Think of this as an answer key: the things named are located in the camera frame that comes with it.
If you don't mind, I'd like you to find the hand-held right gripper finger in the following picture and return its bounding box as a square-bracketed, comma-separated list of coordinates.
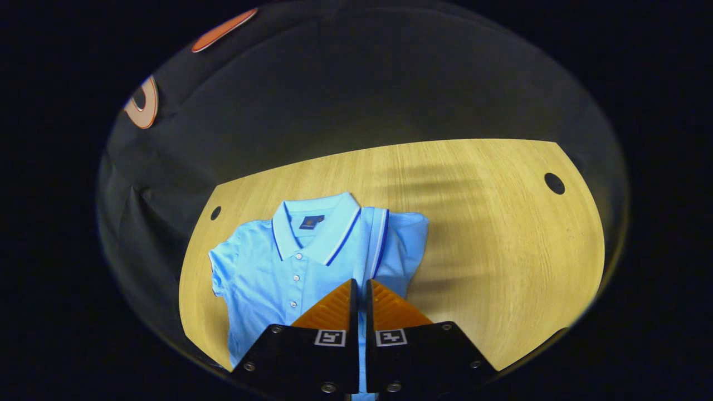
[365, 278, 499, 396]
[231, 278, 360, 396]

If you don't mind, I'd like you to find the light blue T-shirt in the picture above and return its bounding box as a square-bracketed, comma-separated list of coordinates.
[209, 192, 429, 401]

